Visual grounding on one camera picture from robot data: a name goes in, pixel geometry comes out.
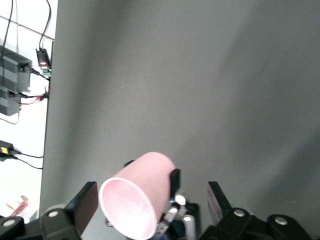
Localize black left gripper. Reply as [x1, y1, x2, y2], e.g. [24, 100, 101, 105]
[123, 159, 202, 240]

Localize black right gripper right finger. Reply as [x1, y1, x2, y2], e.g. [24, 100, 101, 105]
[199, 181, 313, 240]

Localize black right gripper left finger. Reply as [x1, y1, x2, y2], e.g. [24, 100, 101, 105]
[0, 181, 99, 240]

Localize pink plastic cup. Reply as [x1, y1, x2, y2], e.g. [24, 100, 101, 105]
[98, 151, 177, 240]

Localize small pink orange packet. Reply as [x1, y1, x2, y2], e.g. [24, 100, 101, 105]
[5, 194, 30, 217]

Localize black adapter with yellow label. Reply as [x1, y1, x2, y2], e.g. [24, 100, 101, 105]
[0, 139, 23, 163]

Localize small grey power supply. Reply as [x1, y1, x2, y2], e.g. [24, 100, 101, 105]
[0, 86, 22, 117]

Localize large grey power supply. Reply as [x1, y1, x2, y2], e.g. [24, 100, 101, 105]
[0, 44, 33, 94]

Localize black adapter with red light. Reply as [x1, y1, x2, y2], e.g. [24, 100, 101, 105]
[35, 47, 53, 70]

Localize red wire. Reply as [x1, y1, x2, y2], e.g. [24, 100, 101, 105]
[19, 94, 50, 106]

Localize black adapter cable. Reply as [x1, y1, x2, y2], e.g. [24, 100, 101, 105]
[39, 0, 53, 50]

